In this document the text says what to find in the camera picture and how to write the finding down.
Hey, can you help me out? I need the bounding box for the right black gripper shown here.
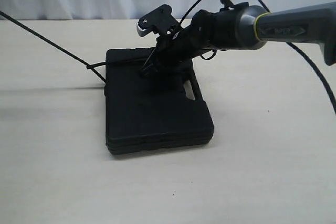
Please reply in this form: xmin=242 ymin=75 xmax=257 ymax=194
xmin=138 ymin=28 xmax=194 ymax=78

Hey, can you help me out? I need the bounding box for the black plastic carrying case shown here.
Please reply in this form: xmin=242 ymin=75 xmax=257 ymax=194
xmin=104 ymin=48 xmax=214 ymax=155

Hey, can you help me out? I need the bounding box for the black braided rope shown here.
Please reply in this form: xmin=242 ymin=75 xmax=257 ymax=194
xmin=0 ymin=10 xmax=158 ymax=83

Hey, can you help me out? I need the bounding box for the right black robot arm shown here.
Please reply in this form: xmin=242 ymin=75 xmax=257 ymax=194
xmin=137 ymin=2 xmax=335 ymax=77

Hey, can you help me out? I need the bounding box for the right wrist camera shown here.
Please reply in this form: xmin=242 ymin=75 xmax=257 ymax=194
xmin=136 ymin=4 xmax=181 ymax=37

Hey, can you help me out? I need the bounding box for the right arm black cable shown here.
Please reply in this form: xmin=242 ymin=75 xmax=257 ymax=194
xmin=180 ymin=0 xmax=336 ymax=116

